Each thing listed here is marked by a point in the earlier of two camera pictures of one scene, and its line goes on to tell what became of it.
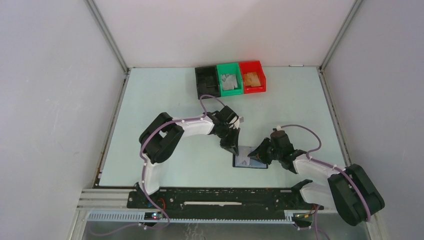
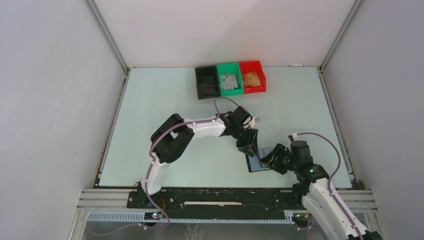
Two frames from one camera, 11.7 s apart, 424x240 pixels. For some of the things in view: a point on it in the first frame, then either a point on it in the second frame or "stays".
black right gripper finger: (260, 149) to (276, 154)
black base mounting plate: (220, 203) stays
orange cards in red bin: (251, 79) stays
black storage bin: (207, 81) stays
